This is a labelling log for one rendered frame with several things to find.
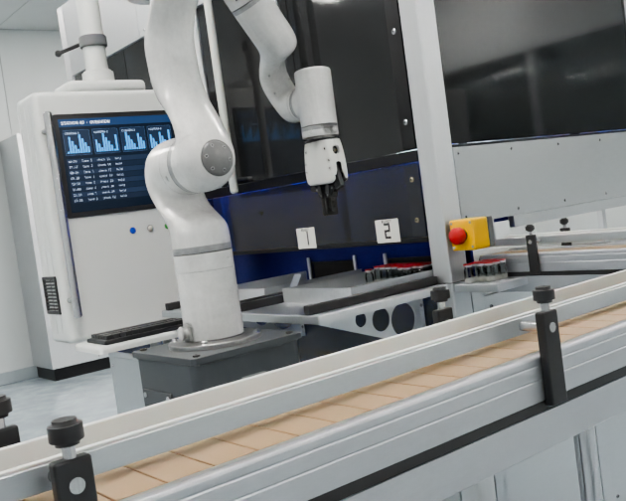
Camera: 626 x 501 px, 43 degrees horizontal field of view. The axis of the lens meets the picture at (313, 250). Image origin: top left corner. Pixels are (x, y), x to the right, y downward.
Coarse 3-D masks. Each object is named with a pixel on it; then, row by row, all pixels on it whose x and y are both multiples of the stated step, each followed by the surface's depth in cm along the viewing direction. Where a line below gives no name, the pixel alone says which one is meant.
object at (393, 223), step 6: (378, 222) 207; (384, 222) 206; (390, 222) 204; (396, 222) 202; (378, 228) 208; (384, 228) 206; (390, 228) 204; (396, 228) 202; (378, 234) 208; (384, 234) 206; (390, 234) 205; (396, 234) 203; (378, 240) 208; (384, 240) 207; (390, 240) 205; (396, 240) 203
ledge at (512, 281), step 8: (496, 280) 186; (504, 280) 184; (512, 280) 183; (520, 280) 185; (456, 288) 190; (464, 288) 188; (472, 288) 186; (480, 288) 184; (488, 288) 182; (496, 288) 181; (504, 288) 182
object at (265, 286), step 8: (296, 272) 245; (304, 272) 247; (344, 272) 223; (352, 272) 225; (256, 280) 236; (264, 280) 238; (272, 280) 239; (280, 280) 241; (288, 280) 243; (304, 280) 215; (312, 280) 216; (240, 288) 232; (248, 288) 234; (256, 288) 236; (264, 288) 207; (272, 288) 208; (280, 288) 210; (240, 296) 215; (248, 296) 212
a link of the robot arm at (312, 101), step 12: (300, 72) 180; (312, 72) 179; (324, 72) 180; (300, 84) 180; (312, 84) 179; (324, 84) 180; (300, 96) 181; (312, 96) 179; (324, 96) 180; (300, 108) 182; (312, 108) 180; (324, 108) 180; (300, 120) 183; (312, 120) 180; (324, 120) 180; (336, 120) 182
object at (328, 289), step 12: (348, 276) 213; (360, 276) 216; (408, 276) 191; (420, 276) 194; (288, 288) 198; (300, 288) 194; (312, 288) 190; (324, 288) 187; (336, 288) 183; (348, 288) 180; (360, 288) 181; (372, 288) 184; (288, 300) 199; (300, 300) 195; (312, 300) 191; (324, 300) 188
